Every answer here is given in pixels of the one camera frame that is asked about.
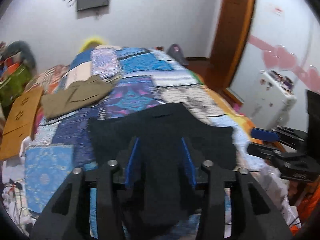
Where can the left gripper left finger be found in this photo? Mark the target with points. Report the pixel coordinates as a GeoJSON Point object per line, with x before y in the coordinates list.
{"type": "Point", "coordinates": [132, 170]}

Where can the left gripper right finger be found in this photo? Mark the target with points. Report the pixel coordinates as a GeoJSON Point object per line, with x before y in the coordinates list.
{"type": "Point", "coordinates": [189, 167]}

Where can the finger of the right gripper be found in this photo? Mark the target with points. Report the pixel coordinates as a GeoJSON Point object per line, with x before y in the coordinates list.
{"type": "Point", "coordinates": [264, 135]}
{"type": "Point", "coordinates": [262, 151]}

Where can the black pants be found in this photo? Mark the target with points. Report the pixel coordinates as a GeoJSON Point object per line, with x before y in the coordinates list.
{"type": "Point", "coordinates": [162, 197]}

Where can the white suitcase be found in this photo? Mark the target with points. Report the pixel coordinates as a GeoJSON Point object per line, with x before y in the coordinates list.
{"type": "Point", "coordinates": [268, 103]}

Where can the blue patchwork bedspread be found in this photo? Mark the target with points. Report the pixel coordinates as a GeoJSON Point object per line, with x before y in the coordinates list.
{"type": "Point", "coordinates": [145, 78]}

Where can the olive folded pants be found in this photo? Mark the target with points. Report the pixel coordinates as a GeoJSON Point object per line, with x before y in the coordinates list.
{"type": "Point", "coordinates": [79, 94]}

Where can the grey backpack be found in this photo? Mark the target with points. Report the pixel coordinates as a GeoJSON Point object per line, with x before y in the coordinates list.
{"type": "Point", "coordinates": [176, 53]}

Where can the wooden board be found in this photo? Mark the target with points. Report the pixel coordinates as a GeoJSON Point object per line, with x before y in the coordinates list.
{"type": "Point", "coordinates": [20, 122]}

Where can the yellow curved pillow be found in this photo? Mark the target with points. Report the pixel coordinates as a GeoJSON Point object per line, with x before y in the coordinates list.
{"type": "Point", "coordinates": [91, 42]}

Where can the green storage box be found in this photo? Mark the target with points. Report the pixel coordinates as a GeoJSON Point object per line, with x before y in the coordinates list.
{"type": "Point", "coordinates": [13, 86]}

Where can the grey plush toy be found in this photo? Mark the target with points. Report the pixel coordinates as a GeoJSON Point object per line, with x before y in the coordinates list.
{"type": "Point", "coordinates": [25, 53]}

